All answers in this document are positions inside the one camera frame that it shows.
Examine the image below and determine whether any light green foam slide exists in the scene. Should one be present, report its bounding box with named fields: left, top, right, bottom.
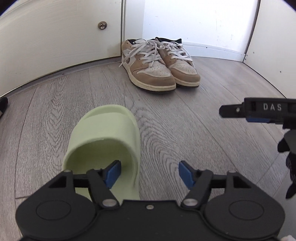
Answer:
left=62, top=104, right=141, bottom=202

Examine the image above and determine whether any tan white sneaker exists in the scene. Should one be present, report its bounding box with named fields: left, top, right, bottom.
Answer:
left=120, top=39, right=176, bottom=92
left=155, top=37, right=201, bottom=87

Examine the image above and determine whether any black gloved right hand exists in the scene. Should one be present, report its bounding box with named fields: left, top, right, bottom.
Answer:
left=277, top=130, right=296, bottom=199

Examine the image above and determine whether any black suede sneaker upright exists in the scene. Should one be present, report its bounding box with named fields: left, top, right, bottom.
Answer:
left=0, top=97, right=8, bottom=117

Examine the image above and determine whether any white door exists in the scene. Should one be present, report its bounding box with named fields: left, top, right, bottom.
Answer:
left=1, top=1, right=121, bottom=95

